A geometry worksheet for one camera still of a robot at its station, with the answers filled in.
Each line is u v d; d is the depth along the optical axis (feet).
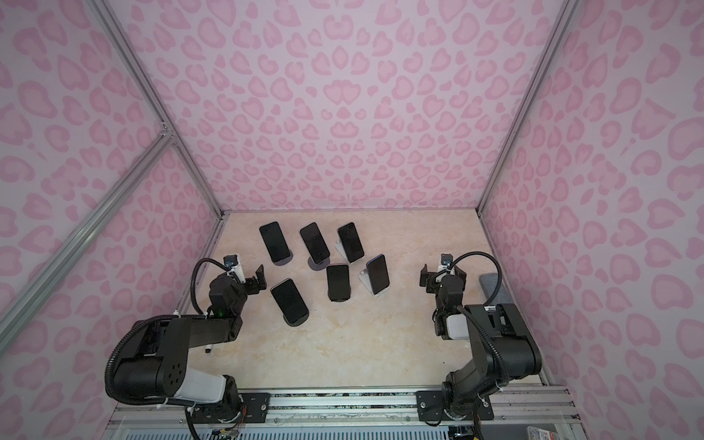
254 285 2.73
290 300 2.70
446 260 2.57
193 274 2.10
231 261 2.55
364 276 3.22
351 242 3.24
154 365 1.45
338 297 2.99
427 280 2.73
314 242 3.19
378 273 2.95
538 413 2.40
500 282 2.27
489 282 3.10
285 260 3.36
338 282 2.81
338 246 3.50
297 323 2.81
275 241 3.23
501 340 1.49
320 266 3.31
